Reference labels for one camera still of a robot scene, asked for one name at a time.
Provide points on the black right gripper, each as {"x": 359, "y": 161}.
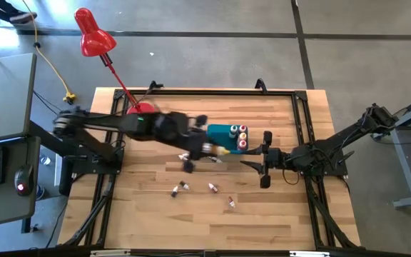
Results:
{"x": 275, "y": 158}

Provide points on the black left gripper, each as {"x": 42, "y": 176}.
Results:
{"x": 189, "y": 135}

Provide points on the large yellow food coloring bottle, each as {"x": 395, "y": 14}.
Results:
{"x": 219, "y": 150}

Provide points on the blue plastic bin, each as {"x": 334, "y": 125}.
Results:
{"x": 218, "y": 133}

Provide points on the large red-orange food coloring bottle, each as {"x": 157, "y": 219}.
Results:
{"x": 242, "y": 145}

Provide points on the large orange food coloring bottle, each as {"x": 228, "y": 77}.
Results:
{"x": 243, "y": 136}

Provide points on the large green food coloring bottle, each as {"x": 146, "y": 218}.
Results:
{"x": 233, "y": 131}

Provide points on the large red food coloring bottle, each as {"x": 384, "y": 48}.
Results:
{"x": 243, "y": 128}

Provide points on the small green food coloring bottle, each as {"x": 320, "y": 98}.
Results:
{"x": 184, "y": 185}

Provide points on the white bottle red label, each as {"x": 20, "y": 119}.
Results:
{"x": 231, "y": 202}

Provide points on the small purple food coloring bottle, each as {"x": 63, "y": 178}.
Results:
{"x": 174, "y": 192}

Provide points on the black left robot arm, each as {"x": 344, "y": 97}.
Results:
{"x": 120, "y": 123}

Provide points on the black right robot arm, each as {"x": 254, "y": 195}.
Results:
{"x": 344, "y": 133}

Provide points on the small blue food coloring bottle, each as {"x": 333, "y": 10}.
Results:
{"x": 215, "y": 159}

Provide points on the black table clamp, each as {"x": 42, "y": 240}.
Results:
{"x": 260, "y": 85}
{"x": 153, "y": 85}

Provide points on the black desk support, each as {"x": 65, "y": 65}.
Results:
{"x": 66, "y": 178}

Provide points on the red desk lamp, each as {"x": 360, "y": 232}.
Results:
{"x": 95, "y": 39}

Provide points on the black computer mouse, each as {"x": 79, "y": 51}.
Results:
{"x": 23, "y": 178}

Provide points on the grey desk with keyboard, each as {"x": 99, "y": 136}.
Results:
{"x": 9, "y": 207}

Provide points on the grey desk top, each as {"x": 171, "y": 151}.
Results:
{"x": 5, "y": 96}

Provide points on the person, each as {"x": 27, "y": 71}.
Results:
{"x": 23, "y": 17}

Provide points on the black aluminium table frame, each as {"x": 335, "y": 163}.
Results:
{"x": 209, "y": 92}

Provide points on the silver frame bracket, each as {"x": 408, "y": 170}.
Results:
{"x": 109, "y": 253}
{"x": 309, "y": 253}

